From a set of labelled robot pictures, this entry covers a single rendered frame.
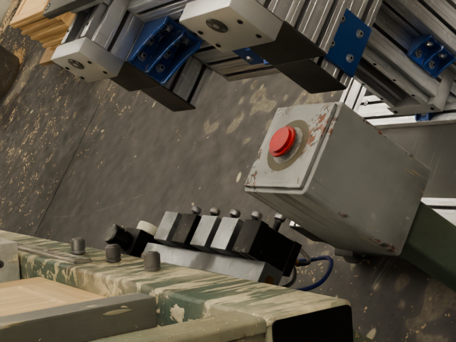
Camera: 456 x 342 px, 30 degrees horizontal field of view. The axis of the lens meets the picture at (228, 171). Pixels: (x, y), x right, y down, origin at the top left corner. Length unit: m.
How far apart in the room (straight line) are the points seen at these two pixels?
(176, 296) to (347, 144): 0.29
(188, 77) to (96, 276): 0.56
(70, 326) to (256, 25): 0.48
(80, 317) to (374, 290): 1.21
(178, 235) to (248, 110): 1.67
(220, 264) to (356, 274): 0.95
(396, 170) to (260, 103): 2.03
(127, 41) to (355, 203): 0.78
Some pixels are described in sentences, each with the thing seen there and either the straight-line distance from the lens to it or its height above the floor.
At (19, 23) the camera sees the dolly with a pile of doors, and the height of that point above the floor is 0.39.
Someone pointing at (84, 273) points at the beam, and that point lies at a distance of 1.33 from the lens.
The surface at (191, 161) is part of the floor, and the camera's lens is 3.22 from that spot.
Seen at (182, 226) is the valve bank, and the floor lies 0.76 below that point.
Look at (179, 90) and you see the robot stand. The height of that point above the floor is 0.77.
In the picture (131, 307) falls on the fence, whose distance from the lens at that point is 1.12.
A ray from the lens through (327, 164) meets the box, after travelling 0.96.
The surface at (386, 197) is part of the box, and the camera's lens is 1.02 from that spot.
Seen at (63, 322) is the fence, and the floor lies 1.00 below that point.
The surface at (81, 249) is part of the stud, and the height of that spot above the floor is 0.86.
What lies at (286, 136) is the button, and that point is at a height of 0.95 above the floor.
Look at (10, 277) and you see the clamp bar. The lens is 1.59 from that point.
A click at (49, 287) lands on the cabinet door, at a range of 1.40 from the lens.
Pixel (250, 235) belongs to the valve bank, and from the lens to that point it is 1.27.
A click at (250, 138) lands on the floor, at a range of 2.97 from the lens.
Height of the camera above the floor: 1.45
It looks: 29 degrees down
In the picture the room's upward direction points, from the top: 58 degrees counter-clockwise
